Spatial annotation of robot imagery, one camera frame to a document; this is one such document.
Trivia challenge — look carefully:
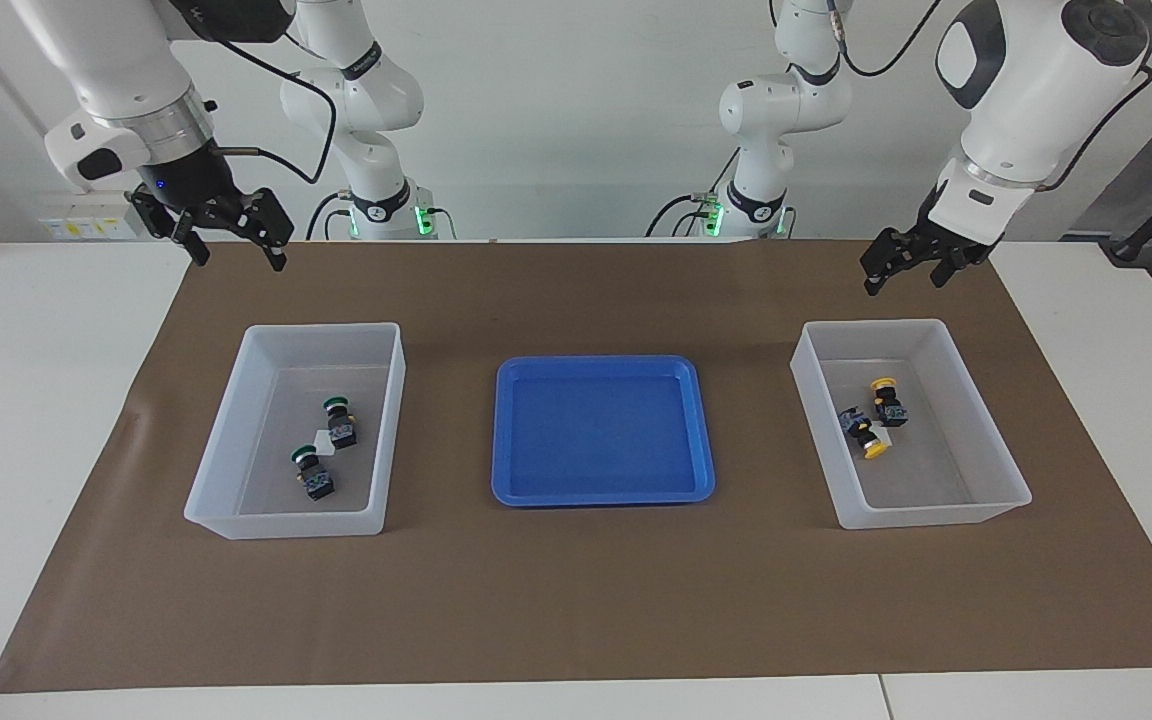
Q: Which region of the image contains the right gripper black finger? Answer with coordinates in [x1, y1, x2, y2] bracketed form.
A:
[126, 190, 212, 268]
[241, 187, 295, 273]

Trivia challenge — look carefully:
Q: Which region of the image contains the yellow push button switch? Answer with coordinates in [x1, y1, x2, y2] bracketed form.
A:
[869, 376, 910, 428]
[839, 405, 892, 461]

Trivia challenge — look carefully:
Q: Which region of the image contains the green push button switch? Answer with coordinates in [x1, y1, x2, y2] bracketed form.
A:
[291, 443, 335, 501]
[322, 396, 359, 450]

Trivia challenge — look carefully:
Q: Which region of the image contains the translucent white plastic box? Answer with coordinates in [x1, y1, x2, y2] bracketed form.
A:
[790, 319, 1033, 531]
[183, 322, 407, 541]

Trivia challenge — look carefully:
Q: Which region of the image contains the blue plastic tray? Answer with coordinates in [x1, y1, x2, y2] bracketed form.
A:
[491, 354, 717, 508]

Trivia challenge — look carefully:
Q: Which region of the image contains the brown table mat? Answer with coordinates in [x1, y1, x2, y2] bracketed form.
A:
[0, 240, 1152, 693]

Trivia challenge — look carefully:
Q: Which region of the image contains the black arm base cable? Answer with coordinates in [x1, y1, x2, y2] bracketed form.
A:
[306, 192, 352, 241]
[646, 145, 739, 238]

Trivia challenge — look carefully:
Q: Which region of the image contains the white wall socket box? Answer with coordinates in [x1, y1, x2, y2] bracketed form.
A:
[39, 190, 147, 241]

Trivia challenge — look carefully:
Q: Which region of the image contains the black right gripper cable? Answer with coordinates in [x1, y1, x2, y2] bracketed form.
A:
[201, 35, 339, 186]

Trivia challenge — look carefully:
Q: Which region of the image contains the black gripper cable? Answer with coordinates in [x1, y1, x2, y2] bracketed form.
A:
[829, 0, 1152, 191]
[201, 35, 339, 186]

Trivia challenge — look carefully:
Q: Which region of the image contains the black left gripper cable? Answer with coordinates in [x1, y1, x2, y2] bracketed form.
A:
[829, 0, 1152, 191]

